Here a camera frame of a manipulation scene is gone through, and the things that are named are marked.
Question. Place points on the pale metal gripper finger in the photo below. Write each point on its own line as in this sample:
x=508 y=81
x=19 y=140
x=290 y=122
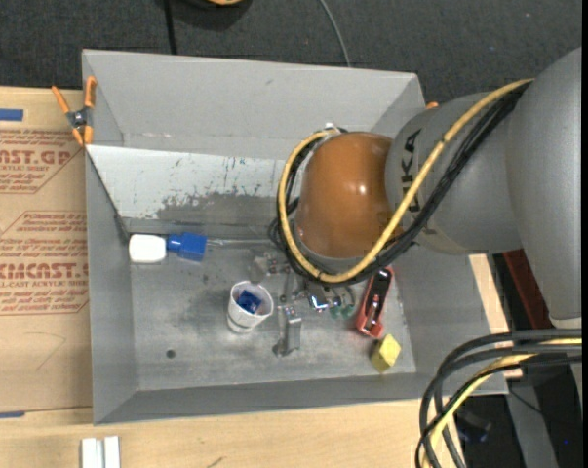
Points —
x=264 y=267
x=292 y=332

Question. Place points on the small blue block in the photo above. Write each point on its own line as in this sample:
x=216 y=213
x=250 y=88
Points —
x=249 y=301

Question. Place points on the red and black tool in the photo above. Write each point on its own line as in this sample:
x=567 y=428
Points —
x=364 y=317

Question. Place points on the white paper cup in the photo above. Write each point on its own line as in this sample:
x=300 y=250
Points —
x=240 y=321

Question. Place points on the yellow block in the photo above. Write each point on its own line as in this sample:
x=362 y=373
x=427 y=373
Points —
x=385 y=353

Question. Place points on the grey metal bin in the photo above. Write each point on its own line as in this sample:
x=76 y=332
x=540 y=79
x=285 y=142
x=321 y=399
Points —
x=186 y=310

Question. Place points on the white bottle with blue cap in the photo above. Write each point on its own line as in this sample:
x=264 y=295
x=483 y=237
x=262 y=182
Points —
x=147 y=248

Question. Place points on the brown cardboard board red print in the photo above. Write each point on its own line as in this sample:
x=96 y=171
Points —
x=40 y=242

